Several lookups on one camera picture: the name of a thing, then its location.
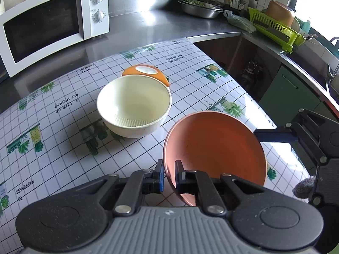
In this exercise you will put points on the steel basin with greens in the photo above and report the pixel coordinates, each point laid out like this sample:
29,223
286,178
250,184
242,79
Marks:
200,9

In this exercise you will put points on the black handled knife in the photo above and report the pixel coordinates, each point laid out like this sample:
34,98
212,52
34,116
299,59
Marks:
253,4

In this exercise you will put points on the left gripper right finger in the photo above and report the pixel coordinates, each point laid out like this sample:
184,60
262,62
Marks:
199,184

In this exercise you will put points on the green plastic bag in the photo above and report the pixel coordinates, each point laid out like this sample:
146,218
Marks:
239,22

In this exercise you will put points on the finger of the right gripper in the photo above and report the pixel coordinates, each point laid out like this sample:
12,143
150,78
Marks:
279,135

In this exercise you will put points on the orange plastic lid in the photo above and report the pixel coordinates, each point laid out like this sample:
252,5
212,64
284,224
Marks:
147,70

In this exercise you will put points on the cream plastic bowl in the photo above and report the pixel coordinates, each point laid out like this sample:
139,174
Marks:
134,106

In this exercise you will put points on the brown pot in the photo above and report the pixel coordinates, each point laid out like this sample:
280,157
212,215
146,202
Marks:
280,12

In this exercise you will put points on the green dish rack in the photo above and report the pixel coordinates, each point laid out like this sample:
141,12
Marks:
283,35

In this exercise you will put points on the white microwave oven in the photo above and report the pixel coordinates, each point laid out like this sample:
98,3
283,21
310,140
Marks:
35,29

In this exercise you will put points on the pink plastic bowl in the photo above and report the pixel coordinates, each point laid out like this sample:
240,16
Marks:
217,144

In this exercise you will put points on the right hand grey glove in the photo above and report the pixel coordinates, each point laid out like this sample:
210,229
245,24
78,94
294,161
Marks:
304,188

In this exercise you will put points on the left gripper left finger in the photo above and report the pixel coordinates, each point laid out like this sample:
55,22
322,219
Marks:
130,192

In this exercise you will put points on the green cabinet door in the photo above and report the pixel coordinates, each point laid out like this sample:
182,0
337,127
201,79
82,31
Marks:
285,95

